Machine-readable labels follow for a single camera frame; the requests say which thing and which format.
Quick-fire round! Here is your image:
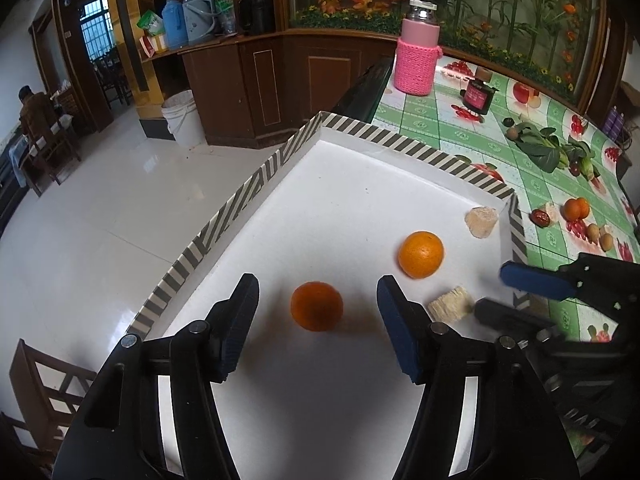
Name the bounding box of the green checked printed tablecloth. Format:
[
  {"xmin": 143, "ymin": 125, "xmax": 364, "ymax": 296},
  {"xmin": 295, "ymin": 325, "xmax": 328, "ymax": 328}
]
[{"xmin": 372, "ymin": 45, "xmax": 640, "ymax": 461}]

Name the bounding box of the white tray with striped rim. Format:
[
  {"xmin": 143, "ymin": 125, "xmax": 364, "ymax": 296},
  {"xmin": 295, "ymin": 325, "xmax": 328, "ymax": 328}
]
[{"xmin": 127, "ymin": 111, "xmax": 528, "ymax": 480}]

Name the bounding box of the pink bottle with knit sleeve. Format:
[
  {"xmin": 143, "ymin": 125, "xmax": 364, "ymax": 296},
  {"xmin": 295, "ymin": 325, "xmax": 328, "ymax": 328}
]
[{"xmin": 393, "ymin": 0, "xmax": 444, "ymax": 97}]

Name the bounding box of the dark orange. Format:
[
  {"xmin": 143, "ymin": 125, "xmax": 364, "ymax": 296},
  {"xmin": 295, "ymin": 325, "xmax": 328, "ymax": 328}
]
[{"xmin": 290, "ymin": 281, "xmax": 345, "ymax": 332}]

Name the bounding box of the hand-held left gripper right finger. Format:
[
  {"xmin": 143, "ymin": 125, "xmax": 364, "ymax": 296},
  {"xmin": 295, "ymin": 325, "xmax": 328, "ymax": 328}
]
[{"xmin": 376, "ymin": 274, "xmax": 581, "ymax": 480}]

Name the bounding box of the green bok choy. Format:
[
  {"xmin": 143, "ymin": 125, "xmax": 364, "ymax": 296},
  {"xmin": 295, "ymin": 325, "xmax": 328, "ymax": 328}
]
[{"xmin": 510, "ymin": 122, "xmax": 571, "ymax": 173}]

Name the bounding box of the dark red jar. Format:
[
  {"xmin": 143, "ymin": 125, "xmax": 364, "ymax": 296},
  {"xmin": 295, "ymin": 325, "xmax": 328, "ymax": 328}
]
[{"xmin": 460, "ymin": 66, "xmax": 501, "ymax": 116}]

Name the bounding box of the dark green leafy vegetable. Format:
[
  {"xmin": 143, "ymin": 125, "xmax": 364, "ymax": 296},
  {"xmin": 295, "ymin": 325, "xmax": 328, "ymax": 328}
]
[{"xmin": 559, "ymin": 136, "xmax": 595, "ymax": 162}]

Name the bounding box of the beige rice crisp block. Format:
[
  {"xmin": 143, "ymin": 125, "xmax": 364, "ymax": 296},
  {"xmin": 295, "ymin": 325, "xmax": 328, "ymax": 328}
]
[{"xmin": 427, "ymin": 285, "xmax": 475, "ymax": 320}]

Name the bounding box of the dark chair back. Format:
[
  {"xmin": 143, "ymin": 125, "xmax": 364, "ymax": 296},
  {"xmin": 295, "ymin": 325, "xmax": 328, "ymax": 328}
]
[{"xmin": 330, "ymin": 57, "xmax": 393, "ymax": 123}]

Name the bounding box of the green bag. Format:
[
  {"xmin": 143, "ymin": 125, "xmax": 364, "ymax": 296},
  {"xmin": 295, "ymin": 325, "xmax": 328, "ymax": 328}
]
[{"xmin": 137, "ymin": 10, "xmax": 165, "ymax": 36}]

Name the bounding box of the clear cup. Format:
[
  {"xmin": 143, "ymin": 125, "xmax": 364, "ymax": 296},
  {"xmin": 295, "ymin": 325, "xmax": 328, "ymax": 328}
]
[{"xmin": 216, "ymin": 0, "xmax": 238, "ymax": 36}]

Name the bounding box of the brown wooden cabinet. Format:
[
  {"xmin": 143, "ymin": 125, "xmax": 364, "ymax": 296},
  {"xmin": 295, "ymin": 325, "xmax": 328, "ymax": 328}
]
[{"xmin": 140, "ymin": 27, "xmax": 396, "ymax": 150}]

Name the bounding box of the bright orange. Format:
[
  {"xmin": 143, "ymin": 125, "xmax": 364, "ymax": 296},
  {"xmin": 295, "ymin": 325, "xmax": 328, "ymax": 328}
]
[{"xmin": 398, "ymin": 230, "xmax": 445, "ymax": 280}]

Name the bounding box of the window with grille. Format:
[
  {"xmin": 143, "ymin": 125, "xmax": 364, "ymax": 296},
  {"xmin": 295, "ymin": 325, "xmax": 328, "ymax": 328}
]
[{"xmin": 79, "ymin": 0, "xmax": 111, "ymax": 58}]

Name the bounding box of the dark dining chair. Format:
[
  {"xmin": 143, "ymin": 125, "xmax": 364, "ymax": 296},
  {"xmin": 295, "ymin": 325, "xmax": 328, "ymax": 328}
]
[{"xmin": 92, "ymin": 50, "xmax": 133, "ymax": 108}]

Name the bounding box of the dark thermos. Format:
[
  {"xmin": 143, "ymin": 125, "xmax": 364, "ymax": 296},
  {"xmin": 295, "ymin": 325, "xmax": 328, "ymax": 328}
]
[{"xmin": 240, "ymin": 0, "xmax": 276, "ymax": 37}]

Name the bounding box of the white plastic bucket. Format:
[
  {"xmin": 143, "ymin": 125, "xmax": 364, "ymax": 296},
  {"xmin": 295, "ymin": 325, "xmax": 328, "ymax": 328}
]
[{"xmin": 161, "ymin": 90, "xmax": 207, "ymax": 148}]

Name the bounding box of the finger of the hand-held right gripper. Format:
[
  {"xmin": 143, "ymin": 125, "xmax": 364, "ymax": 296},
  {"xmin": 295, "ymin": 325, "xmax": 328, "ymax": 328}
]
[
  {"xmin": 500, "ymin": 254, "xmax": 640, "ymax": 321},
  {"xmin": 474, "ymin": 297, "xmax": 561, "ymax": 341}
]

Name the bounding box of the blue thermos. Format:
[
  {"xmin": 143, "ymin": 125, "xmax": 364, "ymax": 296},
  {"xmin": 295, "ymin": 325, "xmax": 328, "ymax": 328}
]
[{"xmin": 161, "ymin": 0, "xmax": 188, "ymax": 51}]

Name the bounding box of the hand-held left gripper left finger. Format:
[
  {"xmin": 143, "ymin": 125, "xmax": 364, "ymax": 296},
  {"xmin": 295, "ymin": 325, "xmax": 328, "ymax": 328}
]
[{"xmin": 52, "ymin": 272, "xmax": 261, "ymax": 480}]

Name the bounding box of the pale rock sugar lump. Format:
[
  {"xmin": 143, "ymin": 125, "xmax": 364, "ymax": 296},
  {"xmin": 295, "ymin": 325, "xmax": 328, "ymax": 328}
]
[{"xmin": 465, "ymin": 206, "xmax": 500, "ymax": 239}]

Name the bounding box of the red and white packet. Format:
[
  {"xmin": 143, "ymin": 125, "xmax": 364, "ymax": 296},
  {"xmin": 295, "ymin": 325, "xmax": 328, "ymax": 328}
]
[{"xmin": 141, "ymin": 34, "xmax": 168, "ymax": 58}]

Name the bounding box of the brown wooden chair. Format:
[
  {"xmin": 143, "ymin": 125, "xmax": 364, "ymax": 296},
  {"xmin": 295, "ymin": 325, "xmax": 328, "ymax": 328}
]
[
  {"xmin": 0, "ymin": 338, "xmax": 98, "ymax": 480},
  {"xmin": 22, "ymin": 125, "xmax": 83, "ymax": 198}
]

